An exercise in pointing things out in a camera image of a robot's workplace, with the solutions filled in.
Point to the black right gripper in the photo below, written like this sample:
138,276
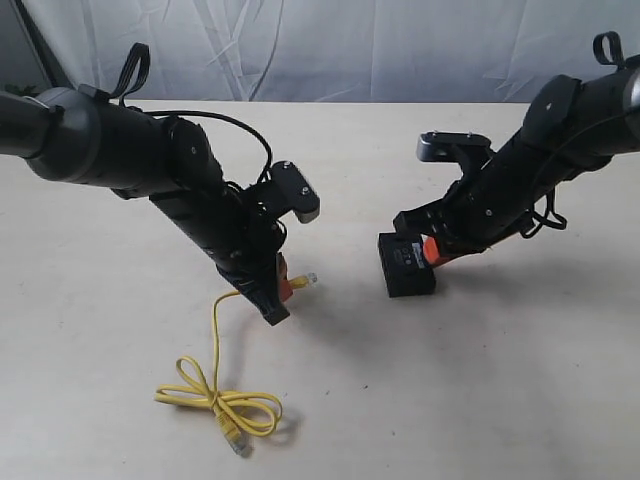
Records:
483,208

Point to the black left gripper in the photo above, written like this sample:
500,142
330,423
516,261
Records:
243,243

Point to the black network switch box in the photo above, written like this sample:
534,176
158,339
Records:
405,269

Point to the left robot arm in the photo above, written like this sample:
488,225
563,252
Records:
68,136

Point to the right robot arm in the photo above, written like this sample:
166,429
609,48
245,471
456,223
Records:
570,128

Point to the white backdrop curtain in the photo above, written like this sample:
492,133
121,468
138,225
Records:
313,51

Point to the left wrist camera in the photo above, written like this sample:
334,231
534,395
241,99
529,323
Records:
295,195

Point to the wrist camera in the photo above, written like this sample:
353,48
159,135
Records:
295,195
470,151

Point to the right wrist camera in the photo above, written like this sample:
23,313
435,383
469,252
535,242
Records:
470,151

